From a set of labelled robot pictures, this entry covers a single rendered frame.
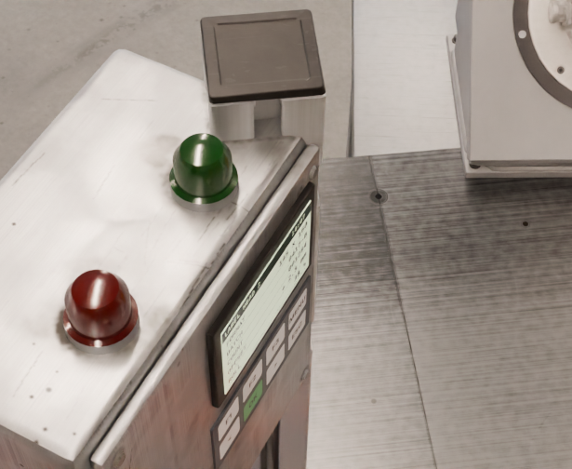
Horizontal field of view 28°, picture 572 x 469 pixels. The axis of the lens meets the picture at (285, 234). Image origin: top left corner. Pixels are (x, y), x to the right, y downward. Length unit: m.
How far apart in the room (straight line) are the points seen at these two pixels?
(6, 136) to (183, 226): 2.06
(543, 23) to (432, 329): 0.34
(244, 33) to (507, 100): 0.83
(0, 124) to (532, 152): 1.47
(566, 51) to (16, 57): 1.60
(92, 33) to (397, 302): 1.60
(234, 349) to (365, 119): 0.90
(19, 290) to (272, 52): 0.13
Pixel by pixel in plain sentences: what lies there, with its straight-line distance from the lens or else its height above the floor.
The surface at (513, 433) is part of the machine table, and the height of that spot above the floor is 0.83.
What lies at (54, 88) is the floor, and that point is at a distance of 2.56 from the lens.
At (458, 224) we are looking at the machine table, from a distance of 1.26.
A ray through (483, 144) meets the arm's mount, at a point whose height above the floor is 0.88.
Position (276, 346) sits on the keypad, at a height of 1.37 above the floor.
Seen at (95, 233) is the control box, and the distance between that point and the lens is 0.44.
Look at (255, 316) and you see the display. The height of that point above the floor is 1.43.
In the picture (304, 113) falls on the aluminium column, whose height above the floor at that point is 1.49.
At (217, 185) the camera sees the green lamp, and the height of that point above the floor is 1.49.
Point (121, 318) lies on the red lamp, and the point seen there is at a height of 1.49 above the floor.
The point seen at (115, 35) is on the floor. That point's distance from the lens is 2.66.
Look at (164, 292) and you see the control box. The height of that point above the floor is 1.47.
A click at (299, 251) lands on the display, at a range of 0.48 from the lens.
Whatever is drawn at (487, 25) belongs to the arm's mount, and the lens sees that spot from 1.27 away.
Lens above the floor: 1.82
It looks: 53 degrees down
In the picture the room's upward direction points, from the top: 1 degrees clockwise
